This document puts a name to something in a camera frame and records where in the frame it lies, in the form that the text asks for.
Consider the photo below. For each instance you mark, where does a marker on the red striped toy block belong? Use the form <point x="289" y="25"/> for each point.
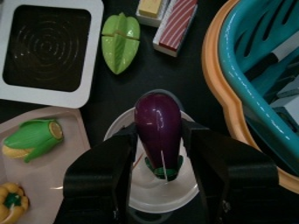
<point x="176" y="26"/>

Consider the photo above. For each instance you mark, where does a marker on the teal basket with orange rim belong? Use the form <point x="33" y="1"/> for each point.
<point x="233" y="73"/>

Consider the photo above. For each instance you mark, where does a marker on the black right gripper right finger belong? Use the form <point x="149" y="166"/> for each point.
<point x="233" y="180"/>

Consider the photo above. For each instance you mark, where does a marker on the purple toy eggplant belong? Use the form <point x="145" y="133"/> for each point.
<point x="157" y="128"/>

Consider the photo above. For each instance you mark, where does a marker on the light green toy star fruit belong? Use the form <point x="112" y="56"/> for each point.
<point x="120" y="43"/>

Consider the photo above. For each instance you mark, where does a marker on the white block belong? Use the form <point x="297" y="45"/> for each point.
<point x="289" y="100"/>

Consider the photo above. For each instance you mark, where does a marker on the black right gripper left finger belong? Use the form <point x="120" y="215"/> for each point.
<point x="97" y="180"/>

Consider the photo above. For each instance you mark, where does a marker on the yellow toy bell pepper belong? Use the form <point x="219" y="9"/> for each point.
<point x="11" y="204"/>

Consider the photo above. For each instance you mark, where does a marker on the white toy induction stove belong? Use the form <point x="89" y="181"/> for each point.
<point x="47" y="96"/>

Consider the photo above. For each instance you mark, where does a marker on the pink cutting board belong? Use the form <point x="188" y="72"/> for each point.
<point x="53" y="180"/>

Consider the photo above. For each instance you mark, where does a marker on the white bowl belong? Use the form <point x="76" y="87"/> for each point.
<point x="159" y="195"/>

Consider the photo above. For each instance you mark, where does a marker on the yellow toy butter block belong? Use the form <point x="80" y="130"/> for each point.
<point x="149" y="10"/>

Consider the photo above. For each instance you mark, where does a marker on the toy corn with green husk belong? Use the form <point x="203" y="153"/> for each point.
<point x="32" y="140"/>

